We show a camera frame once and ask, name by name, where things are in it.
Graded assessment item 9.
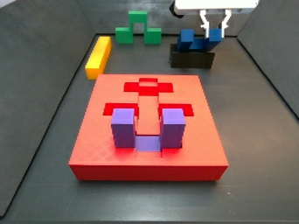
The yellow long bar block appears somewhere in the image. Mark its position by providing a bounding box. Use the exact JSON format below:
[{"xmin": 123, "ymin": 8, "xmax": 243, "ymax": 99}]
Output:
[{"xmin": 86, "ymin": 37, "xmax": 112, "ymax": 80}]

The red slotted base block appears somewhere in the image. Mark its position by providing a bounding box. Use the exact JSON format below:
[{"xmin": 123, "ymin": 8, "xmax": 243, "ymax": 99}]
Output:
[{"xmin": 70, "ymin": 74, "xmax": 230, "ymax": 181}]

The purple U-shaped block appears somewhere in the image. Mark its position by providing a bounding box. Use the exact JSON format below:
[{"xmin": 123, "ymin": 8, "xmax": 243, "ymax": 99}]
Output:
[{"xmin": 111, "ymin": 108, "xmax": 186, "ymax": 152}]

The green arch block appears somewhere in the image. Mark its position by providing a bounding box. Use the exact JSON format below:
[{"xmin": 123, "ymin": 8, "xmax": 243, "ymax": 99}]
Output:
[{"xmin": 115, "ymin": 10, "xmax": 162, "ymax": 45}]

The blue U-shaped block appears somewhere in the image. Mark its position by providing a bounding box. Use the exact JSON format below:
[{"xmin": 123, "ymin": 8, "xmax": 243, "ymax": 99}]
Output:
[{"xmin": 177, "ymin": 29, "xmax": 222, "ymax": 53}]

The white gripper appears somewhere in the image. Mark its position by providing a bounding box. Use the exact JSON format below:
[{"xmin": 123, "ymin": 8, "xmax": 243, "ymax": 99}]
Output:
[{"xmin": 171, "ymin": 0, "xmax": 259, "ymax": 39}]

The black angle fixture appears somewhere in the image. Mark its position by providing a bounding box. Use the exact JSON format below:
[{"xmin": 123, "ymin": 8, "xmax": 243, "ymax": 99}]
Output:
[{"xmin": 170, "ymin": 44, "xmax": 215, "ymax": 69}]

